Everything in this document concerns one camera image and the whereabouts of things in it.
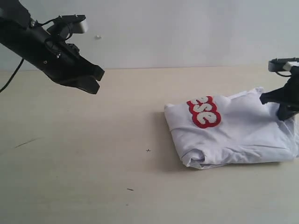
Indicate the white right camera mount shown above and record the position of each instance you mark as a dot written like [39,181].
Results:
[288,66]

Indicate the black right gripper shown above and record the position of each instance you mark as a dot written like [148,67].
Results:
[287,97]

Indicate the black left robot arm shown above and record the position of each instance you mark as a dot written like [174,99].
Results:
[18,30]

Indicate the left wrist camera black silver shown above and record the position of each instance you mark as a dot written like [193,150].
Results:
[65,26]

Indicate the right wrist camera black silver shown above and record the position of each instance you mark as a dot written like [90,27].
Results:
[276,65]

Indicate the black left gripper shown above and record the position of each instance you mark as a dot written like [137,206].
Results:
[64,65]

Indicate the wrist camera black silver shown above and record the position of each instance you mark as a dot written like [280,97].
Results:
[65,26]
[276,65]

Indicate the white t-shirt red lettering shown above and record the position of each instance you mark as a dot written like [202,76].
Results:
[213,131]

